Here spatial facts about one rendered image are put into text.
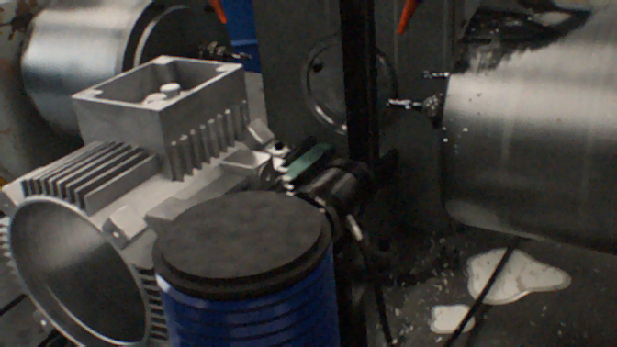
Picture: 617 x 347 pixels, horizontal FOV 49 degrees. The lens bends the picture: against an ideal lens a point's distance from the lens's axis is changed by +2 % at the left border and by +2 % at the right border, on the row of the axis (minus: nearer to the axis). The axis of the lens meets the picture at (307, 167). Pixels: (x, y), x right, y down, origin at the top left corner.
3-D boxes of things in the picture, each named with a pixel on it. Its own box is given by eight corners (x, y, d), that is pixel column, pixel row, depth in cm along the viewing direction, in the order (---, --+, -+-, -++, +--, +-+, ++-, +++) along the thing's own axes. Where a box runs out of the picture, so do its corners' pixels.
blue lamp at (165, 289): (240, 286, 29) (226, 194, 27) (368, 326, 26) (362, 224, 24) (140, 383, 24) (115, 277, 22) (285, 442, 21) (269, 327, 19)
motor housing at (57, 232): (168, 235, 80) (136, 83, 72) (305, 272, 71) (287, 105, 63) (28, 340, 65) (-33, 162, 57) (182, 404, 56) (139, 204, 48)
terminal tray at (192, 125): (173, 121, 72) (160, 55, 68) (255, 135, 67) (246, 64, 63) (87, 169, 63) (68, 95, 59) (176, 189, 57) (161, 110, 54)
